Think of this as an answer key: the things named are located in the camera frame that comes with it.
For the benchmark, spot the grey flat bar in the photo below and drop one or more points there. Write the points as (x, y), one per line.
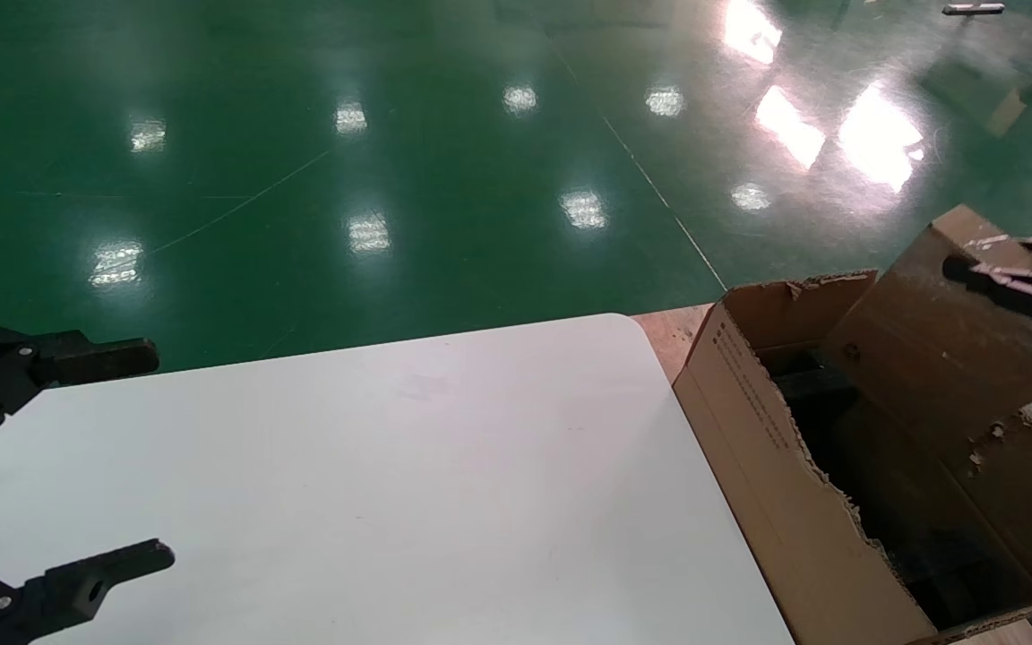
(973, 9)

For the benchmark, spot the black foam block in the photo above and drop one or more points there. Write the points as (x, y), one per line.
(955, 573)
(816, 381)

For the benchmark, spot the big open cardboard box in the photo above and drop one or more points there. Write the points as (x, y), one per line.
(749, 448)

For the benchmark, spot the wooden platform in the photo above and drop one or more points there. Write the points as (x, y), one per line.
(673, 336)

